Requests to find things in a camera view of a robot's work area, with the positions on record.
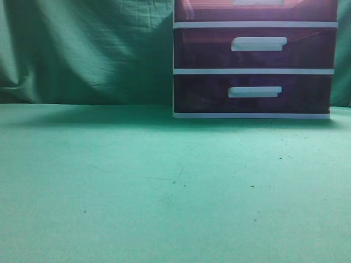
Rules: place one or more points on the green table cloth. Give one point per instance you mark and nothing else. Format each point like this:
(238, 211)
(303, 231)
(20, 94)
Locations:
(134, 184)

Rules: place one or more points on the green cloth backdrop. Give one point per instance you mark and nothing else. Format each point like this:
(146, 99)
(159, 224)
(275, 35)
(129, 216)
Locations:
(108, 53)

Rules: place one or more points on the white plastic drawer cabinet frame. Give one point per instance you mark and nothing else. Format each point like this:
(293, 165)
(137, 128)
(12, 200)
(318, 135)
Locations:
(254, 92)

